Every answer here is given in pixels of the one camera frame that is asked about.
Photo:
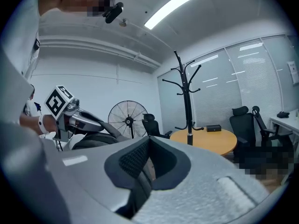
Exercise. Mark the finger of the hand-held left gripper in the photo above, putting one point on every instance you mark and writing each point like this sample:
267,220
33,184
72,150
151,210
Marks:
90,116
86,125

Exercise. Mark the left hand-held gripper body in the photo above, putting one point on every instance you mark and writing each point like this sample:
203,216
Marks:
56,101

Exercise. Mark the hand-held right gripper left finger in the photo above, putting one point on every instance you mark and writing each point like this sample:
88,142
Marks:
88,171

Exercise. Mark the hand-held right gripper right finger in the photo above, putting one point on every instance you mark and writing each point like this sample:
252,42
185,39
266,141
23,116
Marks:
198,195

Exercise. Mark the dark grey fabric backpack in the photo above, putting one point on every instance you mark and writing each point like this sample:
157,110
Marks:
98,140

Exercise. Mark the black coat stand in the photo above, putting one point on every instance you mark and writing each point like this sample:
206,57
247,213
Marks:
186,101

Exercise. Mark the person's left forearm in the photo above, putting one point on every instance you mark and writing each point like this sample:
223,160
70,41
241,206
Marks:
30,123

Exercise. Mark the white wristband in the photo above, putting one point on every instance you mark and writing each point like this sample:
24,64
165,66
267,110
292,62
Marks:
43,125

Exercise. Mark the black standing fan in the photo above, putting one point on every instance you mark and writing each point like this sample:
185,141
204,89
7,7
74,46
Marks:
128,120

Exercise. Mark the round wooden table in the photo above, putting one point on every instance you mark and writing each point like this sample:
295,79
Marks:
210,141

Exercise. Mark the white t-shirt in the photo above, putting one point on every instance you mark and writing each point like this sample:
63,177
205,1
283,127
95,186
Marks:
23,55

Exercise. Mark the black office chair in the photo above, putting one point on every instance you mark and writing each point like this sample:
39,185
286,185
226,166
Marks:
153,127
243,125
262,125

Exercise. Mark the white ceiling pipe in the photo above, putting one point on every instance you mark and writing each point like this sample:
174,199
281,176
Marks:
93,46

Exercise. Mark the small black box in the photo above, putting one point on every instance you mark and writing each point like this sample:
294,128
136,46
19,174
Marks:
213,128

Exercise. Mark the white desk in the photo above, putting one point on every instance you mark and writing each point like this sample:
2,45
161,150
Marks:
287,122

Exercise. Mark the small black desk object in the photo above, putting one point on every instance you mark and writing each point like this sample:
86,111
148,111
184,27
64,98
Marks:
283,114

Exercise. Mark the long ceiling light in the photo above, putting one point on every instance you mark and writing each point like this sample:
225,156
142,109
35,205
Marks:
171,7

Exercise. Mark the black head-worn camera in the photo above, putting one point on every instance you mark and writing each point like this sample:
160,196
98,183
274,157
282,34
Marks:
114,12

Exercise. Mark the white wall paper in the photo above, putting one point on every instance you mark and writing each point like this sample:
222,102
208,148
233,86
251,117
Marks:
293,72

